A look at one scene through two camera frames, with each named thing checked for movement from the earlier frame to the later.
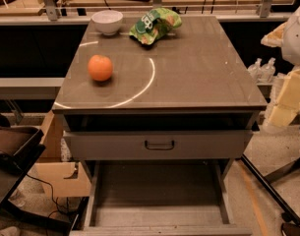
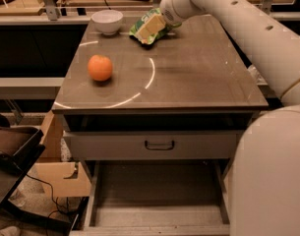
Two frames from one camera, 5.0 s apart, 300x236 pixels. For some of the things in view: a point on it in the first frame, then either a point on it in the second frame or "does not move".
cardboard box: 55,176 does not move
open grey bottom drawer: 160,198 does not move
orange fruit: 100,67 does not move
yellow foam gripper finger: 275,37 to 155,24
